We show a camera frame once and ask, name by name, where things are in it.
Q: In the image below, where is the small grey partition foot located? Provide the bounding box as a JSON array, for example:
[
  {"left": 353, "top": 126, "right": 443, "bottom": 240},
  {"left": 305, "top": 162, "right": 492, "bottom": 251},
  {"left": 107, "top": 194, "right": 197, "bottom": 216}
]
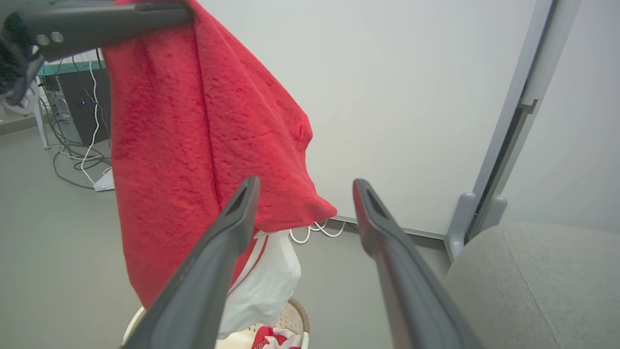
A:
[{"left": 445, "top": 191, "right": 508, "bottom": 262}]

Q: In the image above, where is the teal edged desk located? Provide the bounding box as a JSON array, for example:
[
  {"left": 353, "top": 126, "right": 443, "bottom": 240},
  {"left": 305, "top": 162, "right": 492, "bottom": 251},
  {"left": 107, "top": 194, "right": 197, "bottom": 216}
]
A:
[{"left": 36, "top": 48, "right": 105, "bottom": 77}]

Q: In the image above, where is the grey fabric sofa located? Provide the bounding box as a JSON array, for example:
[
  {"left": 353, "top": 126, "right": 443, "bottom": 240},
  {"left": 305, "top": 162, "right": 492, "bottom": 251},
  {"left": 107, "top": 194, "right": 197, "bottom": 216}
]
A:
[{"left": 443, "top": 222, "right": 620, "bottom": 349}]

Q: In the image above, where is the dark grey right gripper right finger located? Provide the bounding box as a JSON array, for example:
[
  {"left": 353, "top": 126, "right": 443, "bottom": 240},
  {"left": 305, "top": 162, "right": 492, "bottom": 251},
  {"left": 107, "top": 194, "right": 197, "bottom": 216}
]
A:
[{"left": 352, "top": 179, "right": 485, "bottom": 349}]

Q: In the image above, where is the black cable bundle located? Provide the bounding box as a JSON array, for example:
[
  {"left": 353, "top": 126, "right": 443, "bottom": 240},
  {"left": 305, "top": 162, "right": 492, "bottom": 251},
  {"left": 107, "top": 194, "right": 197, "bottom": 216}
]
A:
[{"left": 41, "top": 87, "right": 113, "bottom": 190}]

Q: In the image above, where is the cream plastic laundry basket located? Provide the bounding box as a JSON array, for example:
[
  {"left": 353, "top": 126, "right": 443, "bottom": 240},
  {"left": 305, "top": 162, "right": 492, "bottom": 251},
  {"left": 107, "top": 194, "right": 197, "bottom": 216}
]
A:
[{"left": 121, "top": 297, "right": 310, "bottom": 349}]

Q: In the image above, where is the grey partition bottom rail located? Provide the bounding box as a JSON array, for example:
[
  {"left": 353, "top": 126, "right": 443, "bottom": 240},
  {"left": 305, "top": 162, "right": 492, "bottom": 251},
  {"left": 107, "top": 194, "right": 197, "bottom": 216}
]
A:
[{"left": 334, "top": 215, "right": 447, "bottom": 241}]

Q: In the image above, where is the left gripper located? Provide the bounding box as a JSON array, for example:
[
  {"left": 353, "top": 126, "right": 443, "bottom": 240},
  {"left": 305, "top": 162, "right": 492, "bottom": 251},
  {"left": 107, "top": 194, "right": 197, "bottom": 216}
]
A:
[{"left": 0, "top": 0, "right": 195, "bottom": 116}]

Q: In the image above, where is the white garment with red stripes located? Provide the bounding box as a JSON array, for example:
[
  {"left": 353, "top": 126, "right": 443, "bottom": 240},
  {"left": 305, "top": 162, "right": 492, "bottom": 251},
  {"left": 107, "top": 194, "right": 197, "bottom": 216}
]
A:
[{"left": 217, "top": 229, "right": 302, "bottom": 340}]

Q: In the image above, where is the white power strip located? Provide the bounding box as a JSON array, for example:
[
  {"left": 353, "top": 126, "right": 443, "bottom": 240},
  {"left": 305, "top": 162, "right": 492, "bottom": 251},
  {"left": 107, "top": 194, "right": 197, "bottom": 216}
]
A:
[{"left": 93, "top": 167, "right": 116, "bottom": 192}]

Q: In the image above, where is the silver computer case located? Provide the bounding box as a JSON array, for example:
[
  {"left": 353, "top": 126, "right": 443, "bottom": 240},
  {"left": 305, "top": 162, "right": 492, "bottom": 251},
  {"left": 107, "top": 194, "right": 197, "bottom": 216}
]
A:
[{"left": 45, "top": 91, "right": 82, "bottom": 144}]

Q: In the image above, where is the black computer tower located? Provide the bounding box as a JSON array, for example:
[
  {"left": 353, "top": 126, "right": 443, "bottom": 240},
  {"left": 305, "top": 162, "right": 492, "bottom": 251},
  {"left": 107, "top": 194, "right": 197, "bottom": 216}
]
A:
[{"left": 57, "top": 68, "right": 112, "bottom": 147}]

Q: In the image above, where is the red and white printed garment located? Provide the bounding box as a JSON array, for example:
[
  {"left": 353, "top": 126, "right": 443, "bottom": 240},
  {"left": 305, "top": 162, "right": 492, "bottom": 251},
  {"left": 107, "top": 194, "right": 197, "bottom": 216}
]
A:
[{"left": 251, "top": 326, "right": 303, "bottom": 349}]

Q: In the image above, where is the red fleece garment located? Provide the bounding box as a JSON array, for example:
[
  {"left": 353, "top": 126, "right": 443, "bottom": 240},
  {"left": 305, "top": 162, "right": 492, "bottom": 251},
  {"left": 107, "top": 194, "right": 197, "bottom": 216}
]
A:
[{"left": 102, "top": 0, "right": 338, "bottom": 309}]

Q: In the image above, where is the grey partition frame post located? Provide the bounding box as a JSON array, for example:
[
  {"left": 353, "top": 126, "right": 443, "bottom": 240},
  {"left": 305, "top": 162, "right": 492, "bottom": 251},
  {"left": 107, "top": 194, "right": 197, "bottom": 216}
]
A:
[{"left": 467, "top": 0, "right": 582, "bottom": 240}]

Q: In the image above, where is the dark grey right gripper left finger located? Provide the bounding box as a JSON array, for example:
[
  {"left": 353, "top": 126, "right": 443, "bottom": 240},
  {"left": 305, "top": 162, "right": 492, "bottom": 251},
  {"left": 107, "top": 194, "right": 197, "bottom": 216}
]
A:
[{"left": 120, "top": 176, "right": 261, "bottom": 349}]

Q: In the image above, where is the long white cable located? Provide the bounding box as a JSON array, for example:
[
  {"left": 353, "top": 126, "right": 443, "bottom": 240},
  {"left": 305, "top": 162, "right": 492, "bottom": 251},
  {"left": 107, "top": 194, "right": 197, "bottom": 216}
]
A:
[{"left": 79, "top": 52, "right": 101, "bottom": 186}]

